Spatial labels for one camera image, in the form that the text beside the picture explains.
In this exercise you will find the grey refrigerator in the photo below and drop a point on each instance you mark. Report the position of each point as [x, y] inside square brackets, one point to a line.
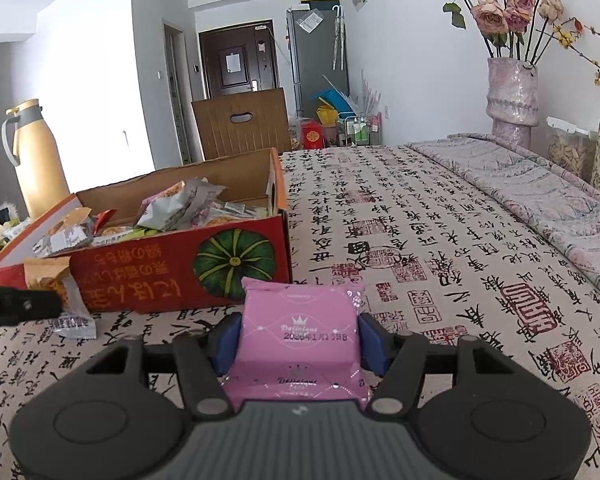
[312, 70]

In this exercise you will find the clear folded umbrella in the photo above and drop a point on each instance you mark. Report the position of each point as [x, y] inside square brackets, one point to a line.
[338, 37]

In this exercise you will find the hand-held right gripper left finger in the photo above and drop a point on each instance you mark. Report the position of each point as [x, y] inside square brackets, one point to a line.
[226, 347]

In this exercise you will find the brown chair back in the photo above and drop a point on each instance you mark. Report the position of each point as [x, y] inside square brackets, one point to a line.
[240, 135]

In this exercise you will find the dark brown entrance door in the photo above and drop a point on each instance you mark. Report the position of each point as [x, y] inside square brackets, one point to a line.
[240, 60]

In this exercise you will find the beige thermos jug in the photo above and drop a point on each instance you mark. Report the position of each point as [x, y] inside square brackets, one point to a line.
[37, 170]

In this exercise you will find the white orange snack packet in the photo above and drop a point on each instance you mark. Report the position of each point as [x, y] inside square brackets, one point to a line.
[175, 207]

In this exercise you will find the lime green snack packet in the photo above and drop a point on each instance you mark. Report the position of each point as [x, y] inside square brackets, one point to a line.
[145, 232]

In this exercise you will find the pink textured vase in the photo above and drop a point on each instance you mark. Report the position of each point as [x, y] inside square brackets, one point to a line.
[511, 100]

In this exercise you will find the white blue snack packet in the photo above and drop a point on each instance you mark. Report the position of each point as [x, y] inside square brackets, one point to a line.
[65, 241]

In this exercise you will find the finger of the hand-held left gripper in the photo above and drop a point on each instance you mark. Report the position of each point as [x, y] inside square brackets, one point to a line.
[15, 306]

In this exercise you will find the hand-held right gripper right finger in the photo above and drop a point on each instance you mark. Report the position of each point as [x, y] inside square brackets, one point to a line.
[374, 345]

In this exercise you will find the red snack packet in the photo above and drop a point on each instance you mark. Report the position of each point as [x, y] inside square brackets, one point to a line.
[102, 220]

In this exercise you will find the blue plastic dustpan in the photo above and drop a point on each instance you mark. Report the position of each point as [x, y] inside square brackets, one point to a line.
[336, 99]

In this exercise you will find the grey interior door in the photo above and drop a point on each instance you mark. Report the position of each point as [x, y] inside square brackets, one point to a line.
[176, 95]

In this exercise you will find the clear plastic document bag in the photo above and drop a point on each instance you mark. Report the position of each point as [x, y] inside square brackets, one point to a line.
[309, 21]

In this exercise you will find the pink snack packet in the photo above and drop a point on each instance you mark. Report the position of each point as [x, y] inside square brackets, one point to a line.
[297, 340]

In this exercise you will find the brown cracker snack packet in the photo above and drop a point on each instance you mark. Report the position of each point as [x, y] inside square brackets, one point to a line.
[50, 272]

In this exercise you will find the glass jar of nuts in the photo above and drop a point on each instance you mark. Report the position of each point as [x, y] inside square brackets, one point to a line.
[572, 152]

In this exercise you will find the red pumpkin print cardboard box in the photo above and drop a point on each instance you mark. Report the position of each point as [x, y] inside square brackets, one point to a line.
[150, 275]

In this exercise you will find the dried pink rose bouquet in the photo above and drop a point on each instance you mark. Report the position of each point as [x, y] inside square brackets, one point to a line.
[510, 15]

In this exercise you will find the red gift box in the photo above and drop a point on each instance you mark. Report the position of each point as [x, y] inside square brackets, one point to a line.
[313, 135]

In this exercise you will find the yellow plastic item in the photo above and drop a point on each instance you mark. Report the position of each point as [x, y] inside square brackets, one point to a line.
[326, 114]

